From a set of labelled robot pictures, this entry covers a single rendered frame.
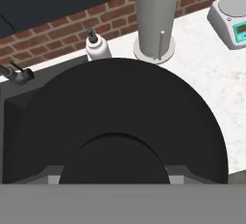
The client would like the grey sink tap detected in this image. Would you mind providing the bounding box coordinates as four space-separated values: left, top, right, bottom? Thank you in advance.
0 62 36 87

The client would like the white paper towel roll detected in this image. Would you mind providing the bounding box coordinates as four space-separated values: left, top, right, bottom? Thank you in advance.
135 0 182 58

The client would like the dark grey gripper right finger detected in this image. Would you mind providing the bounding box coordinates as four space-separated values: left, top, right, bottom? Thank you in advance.
164 165 222 185

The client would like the dark blue wall cupboard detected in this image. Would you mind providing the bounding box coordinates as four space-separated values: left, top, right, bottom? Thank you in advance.
0 0 178 40

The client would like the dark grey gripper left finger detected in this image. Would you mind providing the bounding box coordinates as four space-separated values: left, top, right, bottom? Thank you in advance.
19 165 65 185

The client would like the dark grey sink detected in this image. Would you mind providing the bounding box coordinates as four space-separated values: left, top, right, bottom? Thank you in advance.
0 54 89 184

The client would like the white digital kitchen scale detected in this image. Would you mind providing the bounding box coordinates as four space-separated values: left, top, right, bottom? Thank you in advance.
206 0 246 51

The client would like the pale grey paper towel holder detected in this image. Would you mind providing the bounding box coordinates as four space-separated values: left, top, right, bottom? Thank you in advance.
133 30 177 65

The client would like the white soap dispenser bottle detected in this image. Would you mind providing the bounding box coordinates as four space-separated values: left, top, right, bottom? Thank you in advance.
85 28 112 62

